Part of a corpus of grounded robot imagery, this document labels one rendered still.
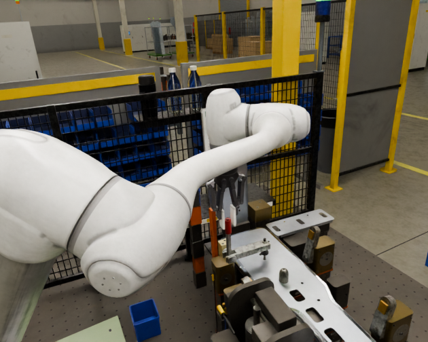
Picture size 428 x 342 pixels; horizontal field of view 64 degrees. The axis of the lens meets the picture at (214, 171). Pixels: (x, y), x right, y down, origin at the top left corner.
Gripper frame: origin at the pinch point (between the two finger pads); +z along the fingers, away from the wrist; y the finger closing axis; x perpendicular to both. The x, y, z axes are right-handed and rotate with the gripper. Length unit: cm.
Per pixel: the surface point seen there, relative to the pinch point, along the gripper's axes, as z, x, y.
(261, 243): 14.3, -0.2, 12.5
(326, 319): 21.6, -31.8, 16.1
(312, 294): 21.6, -22.2, 18.6
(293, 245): 23.6, 4.3, 29.7
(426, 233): 121, 80, 224
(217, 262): 16.6, -0.4, -4.5
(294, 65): -38, 58, 64
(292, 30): -54, 58, 62
